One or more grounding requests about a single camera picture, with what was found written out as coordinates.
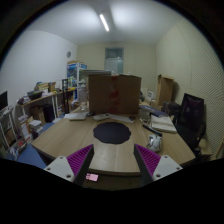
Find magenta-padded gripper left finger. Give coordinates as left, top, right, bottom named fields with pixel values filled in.
left=43, top=143, right=96, bottom=188

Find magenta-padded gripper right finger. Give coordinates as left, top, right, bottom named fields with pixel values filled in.
left=133, top=143, right=184, bottom=188

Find white and black computer mouse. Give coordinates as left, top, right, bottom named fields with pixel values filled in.
left=147, top=134, right=164, bottom=153

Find black scalloped round mouse pad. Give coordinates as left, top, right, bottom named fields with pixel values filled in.
left=92, top=121, right=132, bottom=145

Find white open book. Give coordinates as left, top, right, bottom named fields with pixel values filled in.
left=150, top=114, right=178, bottom=135

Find small flat white box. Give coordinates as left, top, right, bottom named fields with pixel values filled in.
left=68, top=112, right=89, bottom=122

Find blue book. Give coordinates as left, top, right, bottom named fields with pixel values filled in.
left=139, top=104, right=170, bottom=119

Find white paper sheet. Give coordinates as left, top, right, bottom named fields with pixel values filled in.
left=109, top=114, right=135, bottom=124

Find black bag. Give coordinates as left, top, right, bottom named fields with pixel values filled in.
left=161, top=100, right=182, bottom=117

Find black office chair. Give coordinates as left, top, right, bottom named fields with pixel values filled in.
left=174, top=92, right=206, bottom=158

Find tall open cardboard box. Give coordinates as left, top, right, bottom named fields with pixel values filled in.
left=156, top=74, right=175, bottom=107

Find white shelf unit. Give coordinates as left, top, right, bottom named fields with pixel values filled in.
left=0, top=105, right=22, bottom=160

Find large red-taped cardboard box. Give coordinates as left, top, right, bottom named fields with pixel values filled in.
left=87, top=73, right=143, bottom=116

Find blue and white display cabinet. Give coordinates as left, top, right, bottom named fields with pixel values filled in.
left=66, top=60, right=89, bottom=103

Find grey window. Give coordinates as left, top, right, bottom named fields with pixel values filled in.
left=104, top=47, right=125, bottom=75

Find ceiling tube light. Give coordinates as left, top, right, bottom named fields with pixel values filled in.
left=98, top=12, right=111, bottom=33

